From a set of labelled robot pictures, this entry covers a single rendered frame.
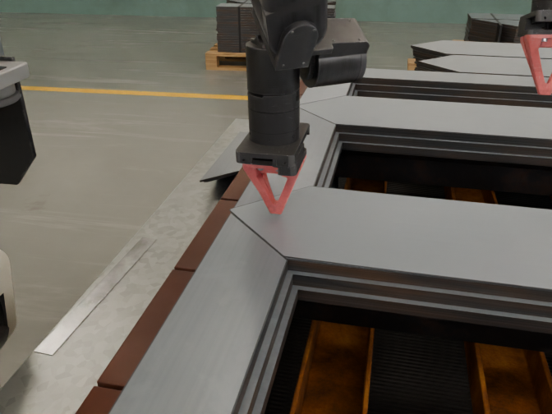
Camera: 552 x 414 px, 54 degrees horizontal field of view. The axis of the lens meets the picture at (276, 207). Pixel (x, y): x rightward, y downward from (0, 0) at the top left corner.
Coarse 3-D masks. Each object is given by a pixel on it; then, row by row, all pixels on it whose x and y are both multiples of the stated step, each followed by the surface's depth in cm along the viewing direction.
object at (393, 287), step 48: (384, 96) 125; (432, 96) 123; (480, 96) 121; (528, 96) 119; (336, 144) 94; (384, 144) 96; (432, 144) 94; (480, 144) 92; (528, 144) 91; (288, 288) 57; (336, 288) 58; (384, 288) 57; (432, 288) 56; (480, 288) 55; (528, 288) 54
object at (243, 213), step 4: (248, 204) 70; (252, 204) 70; (256, 204) 70; (232, 208) 69; (236, 208) 69; (240, 208) 69; (244, 208) 69; (248, 208) 69; (252, 208) 69; (232, 212) 68; (236, 212) 68; (240, 212) 68; (244, 212) 68; (248, 212) 68; (252, 212) 68; (236, 216) 67; (240, 216) 67; (244, 216) 67; (248, 216) 67; (244, 220) 66
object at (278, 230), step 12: (300, 192) 73; (264, 204) 70; (288, 204) 70; (300, 204) 70; (252, 216) 67; (264, 216) 67; (276, 216) 67; (288, 216) 67; (300, 216) 67; (252, 228) 64; (264, 228) 64; (276, 228) 64; (288, 228) 64; (264, 240) 62; (276, 240) 62; (288, 240) 62
